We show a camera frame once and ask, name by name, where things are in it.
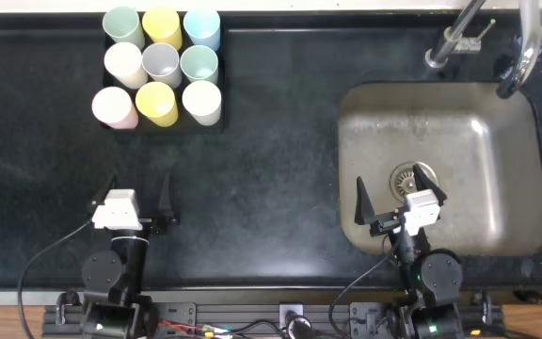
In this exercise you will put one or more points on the pink cup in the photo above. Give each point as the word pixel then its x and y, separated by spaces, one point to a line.
pixel 113 107

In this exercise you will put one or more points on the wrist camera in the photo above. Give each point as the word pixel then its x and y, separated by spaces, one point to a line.
pixel 421 211
pixel 118 209

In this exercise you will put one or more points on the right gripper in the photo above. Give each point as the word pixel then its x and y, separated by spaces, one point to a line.
pixel 386 222

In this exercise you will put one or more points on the black tray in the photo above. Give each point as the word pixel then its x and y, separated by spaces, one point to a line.
pixel 221 70

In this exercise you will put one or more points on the steel sink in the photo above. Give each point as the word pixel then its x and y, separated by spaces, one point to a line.
pixel 478 179

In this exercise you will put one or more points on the steel tap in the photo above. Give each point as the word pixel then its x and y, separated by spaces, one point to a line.
pixel 527 52

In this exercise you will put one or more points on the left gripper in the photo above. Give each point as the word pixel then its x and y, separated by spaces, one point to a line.
pixel 153 225

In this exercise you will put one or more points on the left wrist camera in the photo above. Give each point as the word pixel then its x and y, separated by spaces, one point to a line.
pixel 118 209

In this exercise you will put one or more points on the white cup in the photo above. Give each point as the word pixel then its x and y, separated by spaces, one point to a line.
pixel 202 101
pixel 124 62

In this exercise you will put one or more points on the grey cup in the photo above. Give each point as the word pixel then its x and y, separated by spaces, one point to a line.
pixel 161 62

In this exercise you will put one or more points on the mounting rail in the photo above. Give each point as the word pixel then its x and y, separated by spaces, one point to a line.
pixel 243 313

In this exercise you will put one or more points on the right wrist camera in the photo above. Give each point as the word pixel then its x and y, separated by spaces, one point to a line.
pixel 421 211

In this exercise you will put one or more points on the green cup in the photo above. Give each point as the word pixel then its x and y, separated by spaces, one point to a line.
pixel 199 63
pixel 122 24

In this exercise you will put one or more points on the blue cup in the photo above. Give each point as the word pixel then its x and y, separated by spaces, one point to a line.
pixel 202 27

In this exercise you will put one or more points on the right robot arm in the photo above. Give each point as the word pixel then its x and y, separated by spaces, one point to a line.
pixel 435 278

